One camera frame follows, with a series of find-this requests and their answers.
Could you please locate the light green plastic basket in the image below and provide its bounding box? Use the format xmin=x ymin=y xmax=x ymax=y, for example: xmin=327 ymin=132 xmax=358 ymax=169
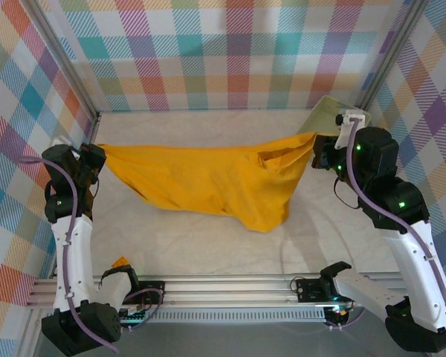
xmin=296 ymin=94 xmax=372 ymax=138

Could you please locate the controller circuit board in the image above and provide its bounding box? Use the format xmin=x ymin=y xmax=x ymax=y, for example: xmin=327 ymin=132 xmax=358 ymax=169
xmin=120 ymin=306 xmax=149 ymax=324
xmin=325 ymin=304 xmax=352 ymax=321

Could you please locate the yellow t-shirt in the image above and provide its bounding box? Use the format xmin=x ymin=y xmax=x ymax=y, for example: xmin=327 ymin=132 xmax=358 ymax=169
xmin=96 ymin=132 xmax=319 ymax=234

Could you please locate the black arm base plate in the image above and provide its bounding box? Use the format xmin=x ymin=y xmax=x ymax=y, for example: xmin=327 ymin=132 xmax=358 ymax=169
xmin=129 ymin=280 xmax=166 ymax=306
xmin=295 ymin=277 xmax=365 ymax=303

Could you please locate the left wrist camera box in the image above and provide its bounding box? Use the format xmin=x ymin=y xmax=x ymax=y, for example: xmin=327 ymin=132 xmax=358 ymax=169
xmin=51 ymin=135 xmax=74 ymax=149

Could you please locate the aluminium table side rail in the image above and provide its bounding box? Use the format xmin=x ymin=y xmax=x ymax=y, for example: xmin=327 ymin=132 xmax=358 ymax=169
xmin=48 ymin=113 xmax=102 ymax=280

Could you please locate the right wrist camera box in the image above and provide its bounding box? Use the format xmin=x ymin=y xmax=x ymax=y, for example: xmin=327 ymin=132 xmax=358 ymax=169
xmin=334 ymin=109 xmax=368 ymax=150

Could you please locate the grey slotted cable duct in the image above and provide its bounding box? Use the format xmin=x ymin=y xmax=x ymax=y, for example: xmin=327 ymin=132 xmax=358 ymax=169
xmin=118 ymin=311 xmax=328 ymax=324

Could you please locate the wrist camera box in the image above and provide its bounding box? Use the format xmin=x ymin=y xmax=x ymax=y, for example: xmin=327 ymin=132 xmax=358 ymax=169
xmin=334 ymin=109 xmax=368 ymax=150
xmin=51 ymin=135 xmax=74 ymax=149

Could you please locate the aluminium frame post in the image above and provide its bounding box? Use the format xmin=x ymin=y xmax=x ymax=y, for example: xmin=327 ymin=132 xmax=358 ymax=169
xmin=355 ymin=0 xmax=432 ymax=116
xmin=22 ymin=0 xmax=101 ymax=123

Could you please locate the grey metal panel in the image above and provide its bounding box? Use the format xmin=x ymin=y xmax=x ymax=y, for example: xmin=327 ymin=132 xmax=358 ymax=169
xmin=33 ymin=322 xmax=432 ymax=357

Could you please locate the aluminium mounting rail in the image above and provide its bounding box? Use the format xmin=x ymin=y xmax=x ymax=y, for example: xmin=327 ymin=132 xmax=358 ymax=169
xmin=25 ymin=274 xmax=436 ymax=309

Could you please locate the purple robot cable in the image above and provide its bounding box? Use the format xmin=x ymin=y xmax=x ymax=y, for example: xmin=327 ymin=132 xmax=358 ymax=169
xmin=347 ymin=117 xmax=446 ymax=331
xmin=19 ymin=155 xmax=164 ymax=354

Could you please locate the thin black cable loop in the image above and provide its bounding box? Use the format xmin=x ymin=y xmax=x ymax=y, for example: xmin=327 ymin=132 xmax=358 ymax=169
xmin=333 ymin=177 xmax=361 ymax=210

